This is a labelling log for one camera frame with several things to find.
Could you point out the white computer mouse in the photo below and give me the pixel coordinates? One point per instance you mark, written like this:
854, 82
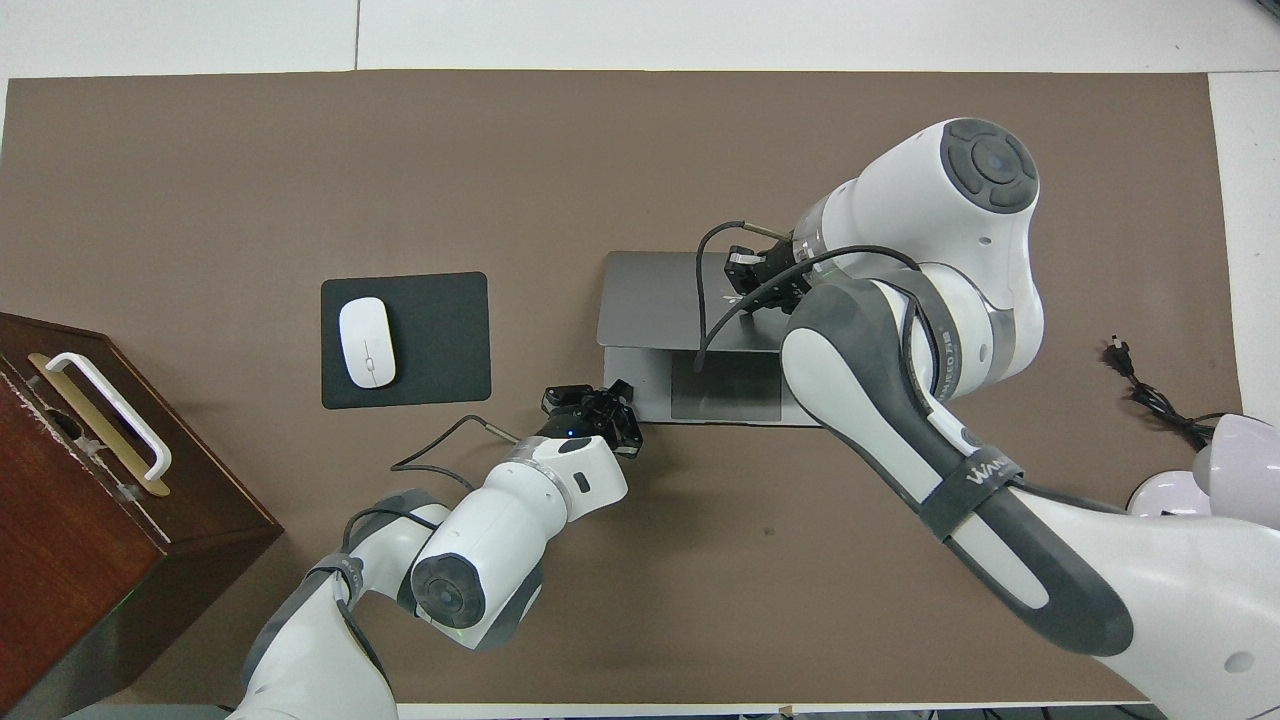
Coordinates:
367, 343

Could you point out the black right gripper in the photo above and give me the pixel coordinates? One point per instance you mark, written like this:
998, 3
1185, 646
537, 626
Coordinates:
785, 270

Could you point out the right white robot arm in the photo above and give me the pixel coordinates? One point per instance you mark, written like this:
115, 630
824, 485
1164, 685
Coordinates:
960, 250

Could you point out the brown table mat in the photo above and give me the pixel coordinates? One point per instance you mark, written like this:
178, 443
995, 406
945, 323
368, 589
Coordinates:
600, 150

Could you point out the white desk lamp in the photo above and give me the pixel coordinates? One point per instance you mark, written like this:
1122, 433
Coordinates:
1240, 455

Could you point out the black mouse pad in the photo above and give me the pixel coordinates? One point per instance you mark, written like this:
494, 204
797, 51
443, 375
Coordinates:
440, 340

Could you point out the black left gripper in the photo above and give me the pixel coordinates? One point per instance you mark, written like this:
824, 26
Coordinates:
580, 422

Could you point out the dark brown wooden box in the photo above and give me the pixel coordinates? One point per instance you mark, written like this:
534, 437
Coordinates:
70, 540

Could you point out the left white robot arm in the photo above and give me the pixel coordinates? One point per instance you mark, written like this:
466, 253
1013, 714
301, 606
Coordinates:
510, 540

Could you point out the grey aluminium laptop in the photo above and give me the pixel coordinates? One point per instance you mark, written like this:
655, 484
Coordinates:
650, 300

